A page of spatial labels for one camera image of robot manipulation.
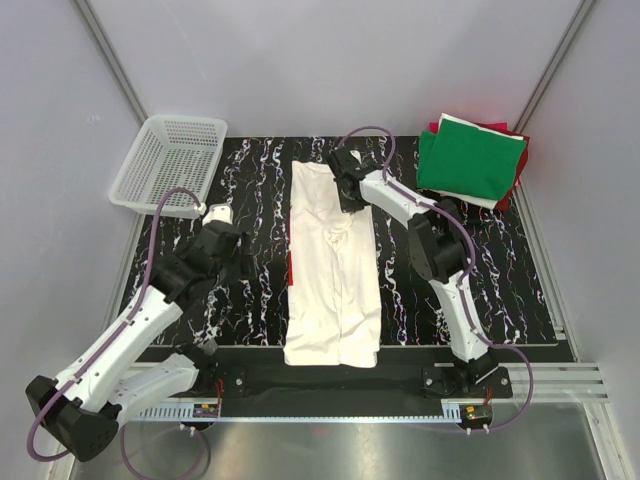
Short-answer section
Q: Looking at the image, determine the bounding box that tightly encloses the left aluminium corner post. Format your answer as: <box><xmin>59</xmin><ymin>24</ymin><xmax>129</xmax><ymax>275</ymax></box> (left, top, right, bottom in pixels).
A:
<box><xmin>72</xmin><ymin>0</ymin><xmax>148</xmax><ymax>125</ymax></box>

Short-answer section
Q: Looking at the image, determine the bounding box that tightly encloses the white plastic mesh basket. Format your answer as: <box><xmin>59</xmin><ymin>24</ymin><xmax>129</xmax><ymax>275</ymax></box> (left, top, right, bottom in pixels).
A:
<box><xmin>109</xmin><ymin>115</ymin><xmax>228</xmax><ymax>215</ymax></box>

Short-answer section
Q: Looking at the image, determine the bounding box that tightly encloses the black marble pattern mat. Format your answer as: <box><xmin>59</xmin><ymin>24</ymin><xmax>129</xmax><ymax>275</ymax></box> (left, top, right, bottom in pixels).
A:
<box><xmin>124</xmin><ymin>137</ymin><xmax>555</xmax><ymax>358</ymax></box>

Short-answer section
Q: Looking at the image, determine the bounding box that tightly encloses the right aluminium corner post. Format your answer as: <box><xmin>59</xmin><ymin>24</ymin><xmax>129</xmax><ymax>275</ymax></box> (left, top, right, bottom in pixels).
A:
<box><xmin>515</xmin><ymin>0</ymin><xmax>599</xmax><ymax>133</ymax></box>

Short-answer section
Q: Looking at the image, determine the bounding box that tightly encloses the green folded t shirt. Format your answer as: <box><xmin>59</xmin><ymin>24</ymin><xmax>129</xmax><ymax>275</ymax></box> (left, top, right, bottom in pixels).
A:
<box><xmin>417</xmin><ymin>112</ymin><xmax>530</xmax><ymax>201</ymax></box>

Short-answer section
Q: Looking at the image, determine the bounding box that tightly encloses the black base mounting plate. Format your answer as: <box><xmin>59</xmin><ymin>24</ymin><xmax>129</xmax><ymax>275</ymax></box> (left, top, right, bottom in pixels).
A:
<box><xmin>129</xmin><ymin>344</ymin><xmax>514</xmax><ymax>419</ymax></box>

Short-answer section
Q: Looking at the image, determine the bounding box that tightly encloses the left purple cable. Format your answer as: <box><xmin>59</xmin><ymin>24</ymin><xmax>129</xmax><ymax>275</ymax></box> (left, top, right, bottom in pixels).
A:
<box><xmin>27</xmin><ymin>188</ymin><xmax>211</xmax><ymax>479</ymax></box>

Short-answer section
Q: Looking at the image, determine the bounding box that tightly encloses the white t shirt red print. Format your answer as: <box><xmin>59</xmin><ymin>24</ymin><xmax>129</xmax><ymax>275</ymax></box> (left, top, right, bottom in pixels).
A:
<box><xmin>284</xmin><ymin>161</ymin><xmax>382</xmax><ymax>368</ymax></box>

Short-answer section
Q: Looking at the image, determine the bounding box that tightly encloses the white slotted cable duct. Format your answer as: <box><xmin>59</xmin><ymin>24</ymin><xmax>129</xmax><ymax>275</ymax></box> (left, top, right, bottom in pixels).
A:
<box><xmin>132</xmin><ymin>402</ymin><xmax>462</xmax><ymax>424</ymax></box>

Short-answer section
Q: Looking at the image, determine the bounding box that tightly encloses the aluminium corner post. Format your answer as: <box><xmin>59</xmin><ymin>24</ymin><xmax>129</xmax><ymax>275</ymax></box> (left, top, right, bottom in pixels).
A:
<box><xmin>72</xmin><ymin>0</ymin><xmax>148</xmax><ymax>125</ymax></box>
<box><xmin>515</xmin><ymin>0</ymin><xmax>599</xmax><ymax>133</ymax></box>

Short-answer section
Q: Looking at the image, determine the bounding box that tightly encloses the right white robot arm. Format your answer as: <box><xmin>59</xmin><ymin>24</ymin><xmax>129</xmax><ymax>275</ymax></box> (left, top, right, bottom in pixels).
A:
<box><xmin>325</xmin><ymin>148</ymin><xmax>498</xmax><ymax>397</ymax></box>

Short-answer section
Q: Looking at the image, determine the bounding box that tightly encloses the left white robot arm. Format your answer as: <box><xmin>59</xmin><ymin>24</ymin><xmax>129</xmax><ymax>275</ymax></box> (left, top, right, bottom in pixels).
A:
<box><xmin>25</xmin><ymin>204</ymin><xmax>256</xmax><ymax>462</ymax></box>

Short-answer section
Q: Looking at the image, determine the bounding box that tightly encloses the white folded t shirt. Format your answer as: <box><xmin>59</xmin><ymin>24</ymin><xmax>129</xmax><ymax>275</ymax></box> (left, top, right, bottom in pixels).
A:
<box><xmin>424</xmin><ymin>112</ymin><xmax>526</xmax><ymax>211</ymax></box>

